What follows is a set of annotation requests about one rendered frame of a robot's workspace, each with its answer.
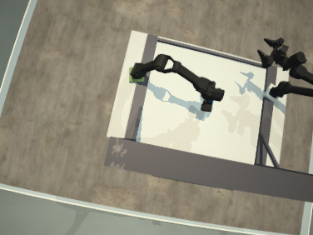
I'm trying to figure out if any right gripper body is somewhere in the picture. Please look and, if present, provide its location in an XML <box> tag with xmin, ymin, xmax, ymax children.
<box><xmin>261</xmin><ymin>37</ymin><xmax>287</xmax><ymax>68</ymax></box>

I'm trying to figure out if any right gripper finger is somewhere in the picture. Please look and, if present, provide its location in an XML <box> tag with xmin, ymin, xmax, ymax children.
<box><xmin>257</xmin><ymin>49</ymin><xmax>271</xmax><ymax>63</ymax></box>
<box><xmin>264</xmin><ymin>38</ymin><xmax>280</xmax><ymax>47</ymax></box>

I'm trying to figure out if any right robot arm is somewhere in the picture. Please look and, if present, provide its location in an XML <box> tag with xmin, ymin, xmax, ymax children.
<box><xmin>269</xmin><ymin>44</ymin><xmax>313</xmax><ymax>98</ymax></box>

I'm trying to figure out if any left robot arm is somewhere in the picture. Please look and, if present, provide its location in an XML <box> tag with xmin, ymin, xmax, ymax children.
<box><xmin>130</xmin><ymin>54</ymin><xmax>225</xmax><ymax>102</ymax></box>

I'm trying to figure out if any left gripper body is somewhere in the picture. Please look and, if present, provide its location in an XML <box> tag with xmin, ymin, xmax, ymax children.
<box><xmin>201</xmin><ymin>81</ymin><xmax>216</xmax><ymax>112</ymax></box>

